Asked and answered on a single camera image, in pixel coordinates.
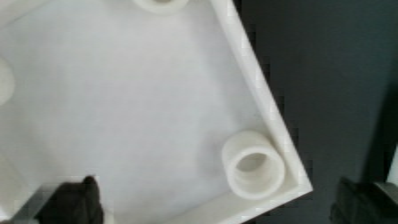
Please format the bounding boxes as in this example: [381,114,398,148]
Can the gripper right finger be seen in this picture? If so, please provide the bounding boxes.
[330,178,398,224]

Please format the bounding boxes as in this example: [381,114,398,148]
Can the white square tabletop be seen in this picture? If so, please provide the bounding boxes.
[0,0,314,224]

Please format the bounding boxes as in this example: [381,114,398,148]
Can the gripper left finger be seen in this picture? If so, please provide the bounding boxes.
[36,176,106,224]

